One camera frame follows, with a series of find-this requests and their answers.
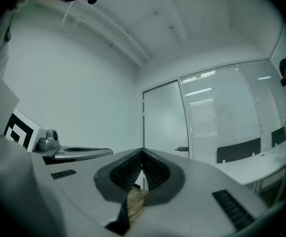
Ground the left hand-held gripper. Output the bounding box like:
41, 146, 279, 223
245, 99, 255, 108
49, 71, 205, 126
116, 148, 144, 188
3, 109, 114, 161

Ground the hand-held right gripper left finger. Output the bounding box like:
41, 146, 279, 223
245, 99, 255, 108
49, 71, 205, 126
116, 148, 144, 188
30, 148, 144, 237

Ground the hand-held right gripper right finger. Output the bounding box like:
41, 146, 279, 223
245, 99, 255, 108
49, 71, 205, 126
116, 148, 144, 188
123, 148, 269, 237

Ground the long white desk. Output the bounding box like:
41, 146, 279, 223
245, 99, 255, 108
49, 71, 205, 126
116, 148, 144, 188
214, 134, 286, 199

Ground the glass partition with white blinds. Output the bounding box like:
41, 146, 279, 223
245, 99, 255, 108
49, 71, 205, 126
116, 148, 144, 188
179, 64, 263, 166
236, 59, 286, 148

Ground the person's white shirt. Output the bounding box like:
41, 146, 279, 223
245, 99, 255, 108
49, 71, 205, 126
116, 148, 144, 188
0, 0, 33, 138

